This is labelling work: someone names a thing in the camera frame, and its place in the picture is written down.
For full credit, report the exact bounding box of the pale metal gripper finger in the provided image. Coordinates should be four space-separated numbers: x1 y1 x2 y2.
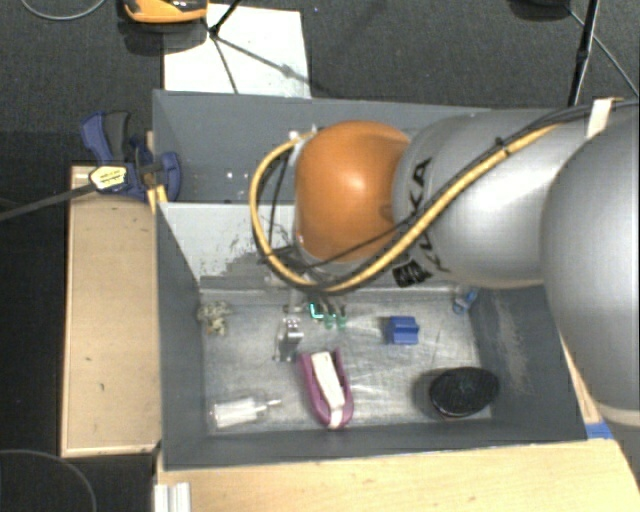
272 337 300 364
283 316 306 346

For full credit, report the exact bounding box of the clear plastic bottle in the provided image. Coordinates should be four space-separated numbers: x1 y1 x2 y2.
211 395 283 429

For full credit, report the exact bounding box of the blue block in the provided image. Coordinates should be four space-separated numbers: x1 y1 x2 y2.
383 315 421 347

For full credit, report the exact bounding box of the small blue and white object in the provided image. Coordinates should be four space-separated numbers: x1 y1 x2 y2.
451 288 479 316

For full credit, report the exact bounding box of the grey metal bin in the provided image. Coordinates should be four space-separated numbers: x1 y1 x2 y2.
151 88 589 469

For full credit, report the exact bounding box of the pale wood flat board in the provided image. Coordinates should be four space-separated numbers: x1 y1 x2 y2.
59 164 164 459

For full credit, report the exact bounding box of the black oval brush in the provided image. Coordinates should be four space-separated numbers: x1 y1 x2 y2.
428 366 501 419

